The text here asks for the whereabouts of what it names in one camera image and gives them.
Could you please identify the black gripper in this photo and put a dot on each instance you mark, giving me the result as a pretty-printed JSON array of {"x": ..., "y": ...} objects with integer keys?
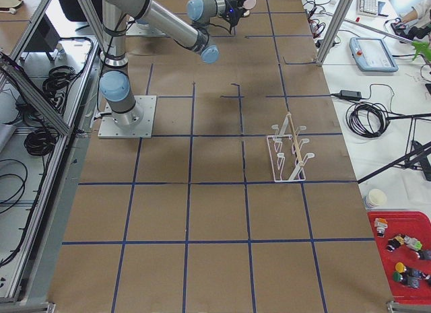
[{"x": 231, "y": 3}]

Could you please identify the pink plastic cup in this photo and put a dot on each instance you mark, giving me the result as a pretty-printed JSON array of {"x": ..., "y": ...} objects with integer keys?
[{"x": 249, "y": 4}]

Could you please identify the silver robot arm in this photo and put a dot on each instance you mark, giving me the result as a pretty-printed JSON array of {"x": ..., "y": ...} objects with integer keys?
[{"x": 128, "y": 22}]

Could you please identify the white cup drying rack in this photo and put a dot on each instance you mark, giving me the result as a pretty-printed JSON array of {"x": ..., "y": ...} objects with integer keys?
[{"x": 287, "y": 159}]

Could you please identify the white paper cup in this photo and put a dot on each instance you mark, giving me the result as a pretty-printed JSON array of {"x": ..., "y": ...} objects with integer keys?
[{"x": 375, "y": 198}]

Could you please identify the white keyboard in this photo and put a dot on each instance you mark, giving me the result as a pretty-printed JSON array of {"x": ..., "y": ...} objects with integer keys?
[{"x": 367, "y": 7}]

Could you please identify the black power adapter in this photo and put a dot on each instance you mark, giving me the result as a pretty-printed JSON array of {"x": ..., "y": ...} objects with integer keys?
[{"x": 350, "y": 95}]

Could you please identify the blue teach pendant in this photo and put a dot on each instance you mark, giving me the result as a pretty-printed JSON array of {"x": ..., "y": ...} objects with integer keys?
[{"x": 372, "y": 55}]

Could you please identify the red plastic tray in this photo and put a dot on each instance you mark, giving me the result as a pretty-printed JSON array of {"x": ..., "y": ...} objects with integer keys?
[{"x": 403, "y": 242}]

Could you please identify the aluminium frame post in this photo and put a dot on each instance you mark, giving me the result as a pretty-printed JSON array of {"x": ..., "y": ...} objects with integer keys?
[{"x": 333, "y": 28}]

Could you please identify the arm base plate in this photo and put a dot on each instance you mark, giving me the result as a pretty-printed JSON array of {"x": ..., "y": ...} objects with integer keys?
[{"x": 137, "y": 123}]

